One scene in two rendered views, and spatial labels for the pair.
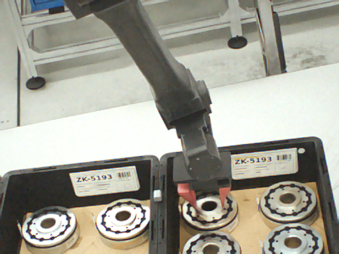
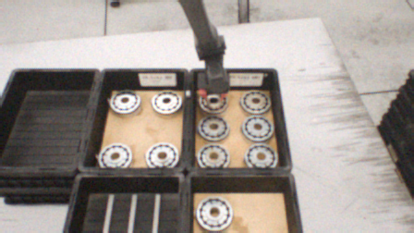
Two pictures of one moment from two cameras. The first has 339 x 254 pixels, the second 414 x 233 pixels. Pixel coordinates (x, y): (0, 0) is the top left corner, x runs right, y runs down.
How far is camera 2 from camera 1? 38 cm
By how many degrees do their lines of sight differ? 13
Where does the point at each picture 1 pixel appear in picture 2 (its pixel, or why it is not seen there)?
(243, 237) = (230, 118)
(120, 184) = (165, 81)
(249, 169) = (236, 81)
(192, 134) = (213, 67)
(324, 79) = (271, 29)
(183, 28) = not seen: outside the picture
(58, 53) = not seen: outside the picture
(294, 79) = (256, 27)
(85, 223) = (145, 101)
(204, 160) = (219, 82)
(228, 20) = not seen: outside the picture
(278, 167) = (251, 81)
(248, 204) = (233, 99)
